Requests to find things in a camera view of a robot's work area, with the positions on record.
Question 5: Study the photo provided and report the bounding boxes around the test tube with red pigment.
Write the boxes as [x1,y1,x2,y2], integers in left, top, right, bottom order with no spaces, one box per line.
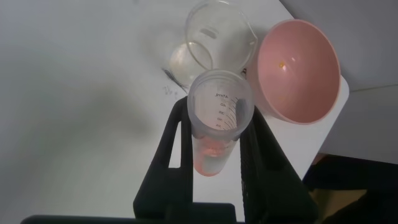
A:
[187,68,256,177]

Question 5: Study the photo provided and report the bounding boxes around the pink plastic bowl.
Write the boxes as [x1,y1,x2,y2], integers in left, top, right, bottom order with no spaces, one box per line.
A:
[245,19,342,125]

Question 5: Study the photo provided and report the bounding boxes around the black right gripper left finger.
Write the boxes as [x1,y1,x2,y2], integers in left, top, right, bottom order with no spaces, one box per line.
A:
[132,95,194,220]

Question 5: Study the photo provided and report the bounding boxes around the black office chair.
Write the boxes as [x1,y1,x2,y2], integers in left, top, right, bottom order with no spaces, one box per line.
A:
[303,154,398,224]

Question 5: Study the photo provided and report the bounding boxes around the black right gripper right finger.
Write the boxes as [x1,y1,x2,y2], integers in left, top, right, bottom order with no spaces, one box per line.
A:
[239,105,320,224]

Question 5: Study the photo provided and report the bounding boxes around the clear glass beaker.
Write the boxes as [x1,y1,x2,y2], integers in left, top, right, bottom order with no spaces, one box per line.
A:
[169,0,259,90]

